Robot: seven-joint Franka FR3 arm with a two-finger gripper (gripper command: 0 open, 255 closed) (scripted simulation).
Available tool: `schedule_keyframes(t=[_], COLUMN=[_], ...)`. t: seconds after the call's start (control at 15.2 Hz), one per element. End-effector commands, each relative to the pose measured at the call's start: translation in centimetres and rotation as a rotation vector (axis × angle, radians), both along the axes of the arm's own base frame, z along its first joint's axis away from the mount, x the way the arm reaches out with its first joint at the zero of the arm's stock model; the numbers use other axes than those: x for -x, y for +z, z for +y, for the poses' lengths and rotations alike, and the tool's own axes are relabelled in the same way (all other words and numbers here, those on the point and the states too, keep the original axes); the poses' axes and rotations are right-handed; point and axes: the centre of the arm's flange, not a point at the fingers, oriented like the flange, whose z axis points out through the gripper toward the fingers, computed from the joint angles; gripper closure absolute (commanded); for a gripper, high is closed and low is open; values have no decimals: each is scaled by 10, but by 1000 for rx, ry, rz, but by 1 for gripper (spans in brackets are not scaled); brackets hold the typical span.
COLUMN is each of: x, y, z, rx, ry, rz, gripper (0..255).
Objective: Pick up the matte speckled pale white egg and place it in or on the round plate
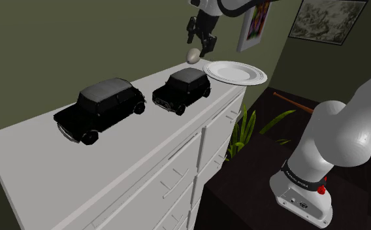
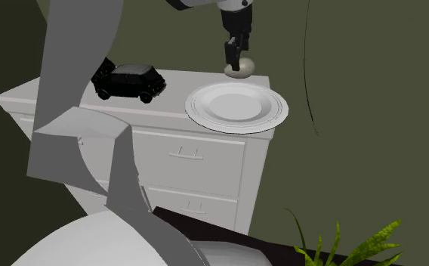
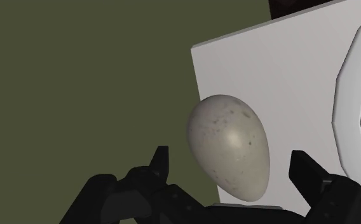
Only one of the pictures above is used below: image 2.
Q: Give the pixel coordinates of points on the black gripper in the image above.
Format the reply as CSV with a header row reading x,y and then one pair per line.
x,y
237,21

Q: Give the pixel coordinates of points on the black table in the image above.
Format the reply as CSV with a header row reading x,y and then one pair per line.
x,y
244,243

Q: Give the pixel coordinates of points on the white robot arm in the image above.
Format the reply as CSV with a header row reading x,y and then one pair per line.
x,y
234,3

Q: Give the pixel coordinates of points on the white round plate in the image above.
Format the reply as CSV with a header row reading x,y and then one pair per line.
x,y
236,107

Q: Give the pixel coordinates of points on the white chest of drawers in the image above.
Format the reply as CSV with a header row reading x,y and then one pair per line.
x,y
199,173

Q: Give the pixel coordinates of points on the grey curved ribbon sculpture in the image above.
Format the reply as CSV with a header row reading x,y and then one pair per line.
x,y
78,44

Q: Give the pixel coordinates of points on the green leafy plant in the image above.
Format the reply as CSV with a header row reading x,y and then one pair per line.
x,y
369,247

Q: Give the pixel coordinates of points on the white rounded dome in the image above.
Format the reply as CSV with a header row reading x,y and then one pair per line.
x,y
100,243

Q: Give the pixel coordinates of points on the black toy car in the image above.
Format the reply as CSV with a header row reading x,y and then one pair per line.
x,y
129,83

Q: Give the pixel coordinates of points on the beige egg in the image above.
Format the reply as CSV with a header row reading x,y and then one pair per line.
x,y
247,68

